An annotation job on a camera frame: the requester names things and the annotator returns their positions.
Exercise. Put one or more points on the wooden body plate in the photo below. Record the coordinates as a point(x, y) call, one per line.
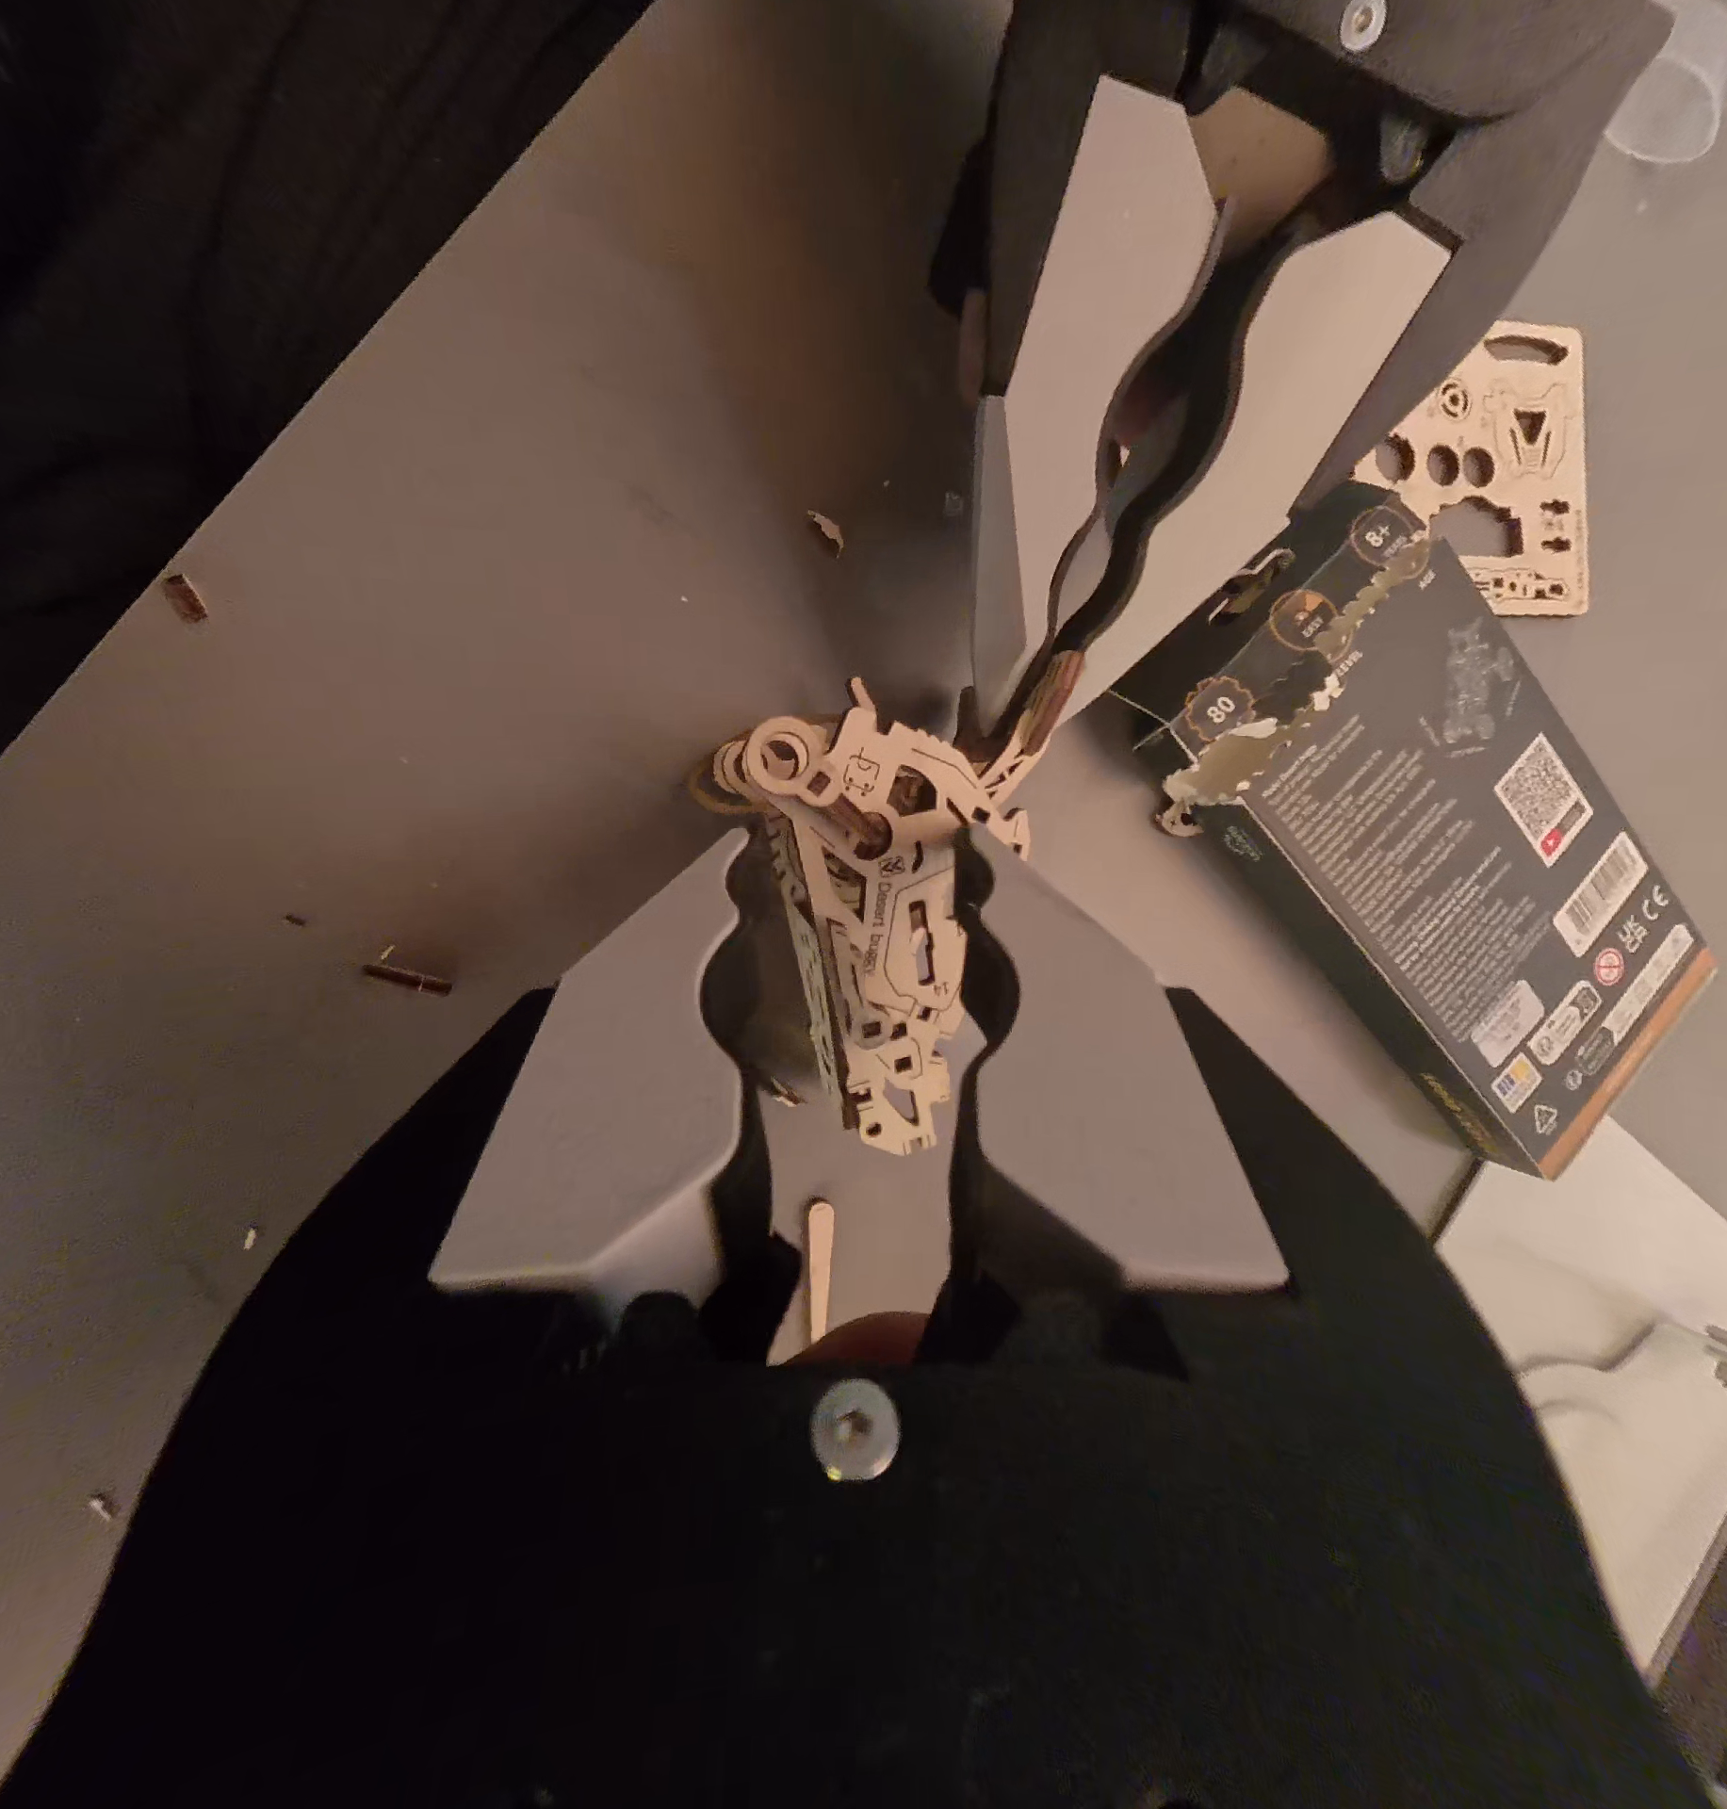
point(876, 904)

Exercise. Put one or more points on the short dark wooden rod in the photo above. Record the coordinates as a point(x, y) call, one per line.
point(408, 977)

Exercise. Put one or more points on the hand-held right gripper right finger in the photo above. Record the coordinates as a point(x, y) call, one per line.
point(1130, 1132)

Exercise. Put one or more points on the white document stand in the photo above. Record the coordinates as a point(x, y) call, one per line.
point(1625, 1273)

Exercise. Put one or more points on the small notched wooden piece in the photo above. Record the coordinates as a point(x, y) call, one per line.
point(187, 596)

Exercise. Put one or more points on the small wooden chip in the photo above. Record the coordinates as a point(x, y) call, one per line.
point(827, 529)

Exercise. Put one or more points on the pointed wooden stick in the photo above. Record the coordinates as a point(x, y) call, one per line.
point(821, 1273)

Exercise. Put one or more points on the wooden model frame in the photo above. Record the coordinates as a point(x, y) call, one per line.
point(806, 975)

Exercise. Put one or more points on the black model kit box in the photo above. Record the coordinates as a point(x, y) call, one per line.
point(1401, 877)

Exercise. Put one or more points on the clear plastic cup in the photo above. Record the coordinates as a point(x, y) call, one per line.
point(1676, 100)

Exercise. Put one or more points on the punched wooden parts sheet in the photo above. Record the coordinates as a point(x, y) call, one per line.
point(1562, 487)

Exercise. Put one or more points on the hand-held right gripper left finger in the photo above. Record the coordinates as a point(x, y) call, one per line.
point(595, 1132)

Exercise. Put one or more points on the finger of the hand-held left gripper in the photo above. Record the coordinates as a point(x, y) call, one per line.
point(1314, 367)
point(1074, 282)

